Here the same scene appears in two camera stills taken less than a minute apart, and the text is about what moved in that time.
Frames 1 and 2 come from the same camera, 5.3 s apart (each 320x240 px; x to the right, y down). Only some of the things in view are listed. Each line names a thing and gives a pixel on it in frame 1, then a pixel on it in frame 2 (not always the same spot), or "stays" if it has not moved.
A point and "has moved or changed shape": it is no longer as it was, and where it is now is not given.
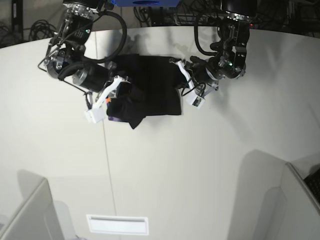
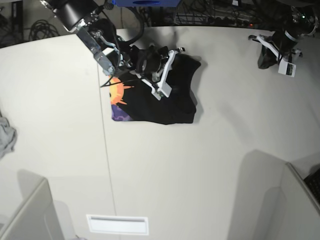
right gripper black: x=197 y=69 to x=285 y=46
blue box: x=146 y=3 stays
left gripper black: x=124 y=86 to x=148 y=61
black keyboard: x=313 y=181 stays
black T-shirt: x=154 y=89 has moved or changed shape
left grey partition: x=36 y=219 stays
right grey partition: x=273 y=202 stays
